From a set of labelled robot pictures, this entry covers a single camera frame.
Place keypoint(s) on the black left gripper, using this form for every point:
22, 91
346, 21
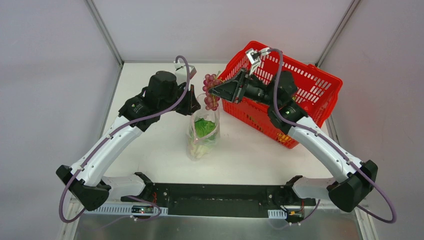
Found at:
187, 102

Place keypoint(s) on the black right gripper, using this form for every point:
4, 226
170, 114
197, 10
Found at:
240, 90

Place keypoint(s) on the clear zip top bag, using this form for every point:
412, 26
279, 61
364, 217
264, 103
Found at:
212, 115

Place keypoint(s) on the green lettuce leaf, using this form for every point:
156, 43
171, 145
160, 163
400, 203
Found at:
202, 138

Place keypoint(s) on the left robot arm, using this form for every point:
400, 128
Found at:
166, 92

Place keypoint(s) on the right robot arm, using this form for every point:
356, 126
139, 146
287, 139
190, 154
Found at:
348, 185

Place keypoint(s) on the red plastic basket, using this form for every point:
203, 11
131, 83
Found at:
317, 93

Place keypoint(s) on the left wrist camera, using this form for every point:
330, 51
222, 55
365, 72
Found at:
181, 72

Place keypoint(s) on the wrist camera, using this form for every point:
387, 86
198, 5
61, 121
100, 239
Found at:
181, 72
254, 57

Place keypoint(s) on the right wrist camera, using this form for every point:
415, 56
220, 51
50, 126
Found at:
254, 57

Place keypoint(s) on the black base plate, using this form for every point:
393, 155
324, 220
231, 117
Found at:
223, 200

